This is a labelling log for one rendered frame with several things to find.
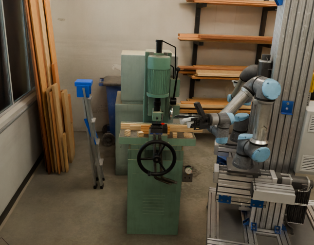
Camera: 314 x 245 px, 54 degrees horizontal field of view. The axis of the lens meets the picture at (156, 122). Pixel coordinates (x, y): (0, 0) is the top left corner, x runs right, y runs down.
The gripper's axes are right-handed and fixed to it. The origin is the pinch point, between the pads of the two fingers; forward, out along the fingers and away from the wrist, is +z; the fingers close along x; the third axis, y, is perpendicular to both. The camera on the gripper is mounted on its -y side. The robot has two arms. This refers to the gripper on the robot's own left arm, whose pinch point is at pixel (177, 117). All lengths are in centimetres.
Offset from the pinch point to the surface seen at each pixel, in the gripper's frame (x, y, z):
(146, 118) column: 92, 17, -4
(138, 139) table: 61, 27, 10
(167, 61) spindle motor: 58, -32, -11
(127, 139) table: 63, 27, 19
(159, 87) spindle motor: 59, -12, -6
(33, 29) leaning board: 180, -64, 92
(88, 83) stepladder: 144, -11, 42
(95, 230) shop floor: 85, 113, 44
